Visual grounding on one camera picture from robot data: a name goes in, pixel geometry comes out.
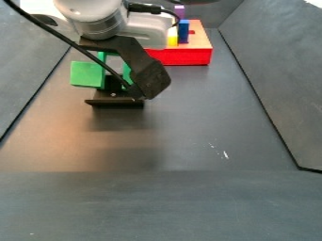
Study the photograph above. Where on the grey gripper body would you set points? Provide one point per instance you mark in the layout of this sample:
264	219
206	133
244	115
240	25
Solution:
149	29

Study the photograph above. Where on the green stepped block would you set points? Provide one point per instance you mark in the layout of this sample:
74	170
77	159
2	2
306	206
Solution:
89	75

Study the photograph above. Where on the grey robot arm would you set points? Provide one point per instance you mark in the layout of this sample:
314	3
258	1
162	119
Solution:
101	19

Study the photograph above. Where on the red base board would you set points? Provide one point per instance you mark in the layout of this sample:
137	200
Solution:
188	54

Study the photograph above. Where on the black angle fixture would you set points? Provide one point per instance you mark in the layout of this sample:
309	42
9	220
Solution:
113	96

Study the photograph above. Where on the yellow arch block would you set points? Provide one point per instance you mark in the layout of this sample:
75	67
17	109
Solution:
173	36

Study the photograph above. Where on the blue block right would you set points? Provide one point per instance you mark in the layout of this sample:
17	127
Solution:
184	31

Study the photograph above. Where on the purple block right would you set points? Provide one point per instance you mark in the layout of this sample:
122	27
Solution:
180	10

